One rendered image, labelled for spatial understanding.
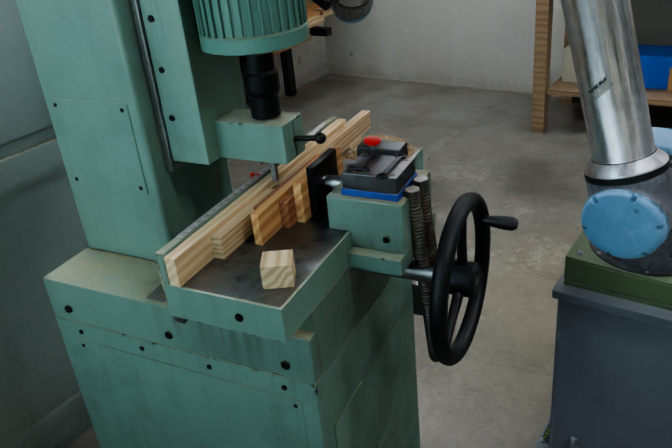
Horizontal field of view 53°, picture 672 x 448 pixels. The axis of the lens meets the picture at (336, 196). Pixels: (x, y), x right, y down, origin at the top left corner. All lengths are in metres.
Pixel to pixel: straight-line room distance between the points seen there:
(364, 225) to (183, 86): 0.38
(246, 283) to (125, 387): 0.48
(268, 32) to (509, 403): 1.41
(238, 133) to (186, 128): 0.09
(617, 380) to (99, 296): 1.13
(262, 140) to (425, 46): 3.71
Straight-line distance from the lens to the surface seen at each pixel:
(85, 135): 1.28
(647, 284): 1.55
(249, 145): 1.16
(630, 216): 1.32
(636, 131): 1.31
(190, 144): 1.18
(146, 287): 1.26
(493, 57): 4.60
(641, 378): 1.67
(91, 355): 1.42
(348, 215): 1.10
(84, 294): 1.32
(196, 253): 1.05
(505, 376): 2.18
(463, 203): 1.06
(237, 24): 1.04
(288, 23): 1.05
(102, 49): 1.18
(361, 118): 1.49
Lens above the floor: 1.44
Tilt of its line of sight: 26 degrees down
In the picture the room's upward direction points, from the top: 6 degrees counter-clockwise
